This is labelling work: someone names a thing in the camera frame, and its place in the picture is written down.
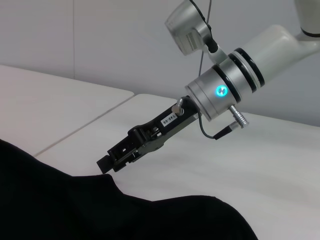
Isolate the right camera black cable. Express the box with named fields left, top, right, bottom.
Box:
left=188, top=0, right=220, bottom=54

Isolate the black shirt with FREE print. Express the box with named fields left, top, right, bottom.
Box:
left=0, top=138, right=259, bottom=240

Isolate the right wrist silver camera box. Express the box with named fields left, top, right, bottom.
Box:
left=163, top=0, right=220, bottom=57

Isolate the thin grey cable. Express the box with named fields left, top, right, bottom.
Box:
left=197, top=0, right=214, bottom=76

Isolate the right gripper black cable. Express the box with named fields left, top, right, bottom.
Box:
left=199, top=104, right=251, bottom=140

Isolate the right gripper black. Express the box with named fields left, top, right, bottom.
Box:
left=96, top=95, right=203, bottom=175

